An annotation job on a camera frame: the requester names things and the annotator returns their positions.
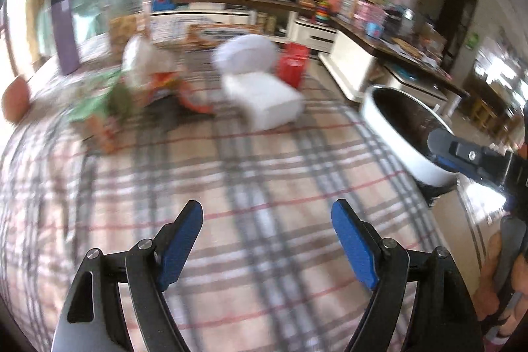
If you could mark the green milk carton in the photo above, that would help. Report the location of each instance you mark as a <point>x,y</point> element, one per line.
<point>100,117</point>

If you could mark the teal covered furniture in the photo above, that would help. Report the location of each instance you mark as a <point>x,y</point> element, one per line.
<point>88,22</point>

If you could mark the clear cookie jar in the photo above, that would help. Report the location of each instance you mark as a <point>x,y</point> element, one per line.
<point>126,18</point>

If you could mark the red white box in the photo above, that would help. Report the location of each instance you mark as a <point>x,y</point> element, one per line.
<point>292,64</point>

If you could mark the white tv cabinet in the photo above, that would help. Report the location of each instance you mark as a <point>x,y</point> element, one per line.
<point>281,21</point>

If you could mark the orange snack wrapper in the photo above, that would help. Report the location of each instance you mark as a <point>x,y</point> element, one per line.
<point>172,84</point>

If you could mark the purple thermos bottle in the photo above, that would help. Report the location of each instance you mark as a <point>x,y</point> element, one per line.
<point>64,36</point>

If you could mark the plaid tablecloth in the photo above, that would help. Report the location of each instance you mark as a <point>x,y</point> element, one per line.
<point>267,272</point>

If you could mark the white paper plate stack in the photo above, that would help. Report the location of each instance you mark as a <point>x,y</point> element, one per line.
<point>245,54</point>

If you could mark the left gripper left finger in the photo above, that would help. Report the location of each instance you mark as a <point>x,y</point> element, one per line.
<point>92,317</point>

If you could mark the orange cracker box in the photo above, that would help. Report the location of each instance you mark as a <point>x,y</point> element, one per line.
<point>208,36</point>

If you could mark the dark top side counter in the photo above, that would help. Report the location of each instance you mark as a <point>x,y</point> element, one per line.
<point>356,62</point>

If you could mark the red apple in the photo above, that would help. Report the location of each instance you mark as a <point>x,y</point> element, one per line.
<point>16,100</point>

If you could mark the rainbow stacking ring toy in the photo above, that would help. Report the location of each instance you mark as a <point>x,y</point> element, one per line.
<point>323,12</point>

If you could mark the white foam block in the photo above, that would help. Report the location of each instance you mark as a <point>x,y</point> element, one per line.
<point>265,101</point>

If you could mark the pink toy box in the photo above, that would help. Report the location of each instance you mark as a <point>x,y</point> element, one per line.
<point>365,12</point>

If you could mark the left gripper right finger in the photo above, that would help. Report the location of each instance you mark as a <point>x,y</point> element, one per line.
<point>443,316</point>

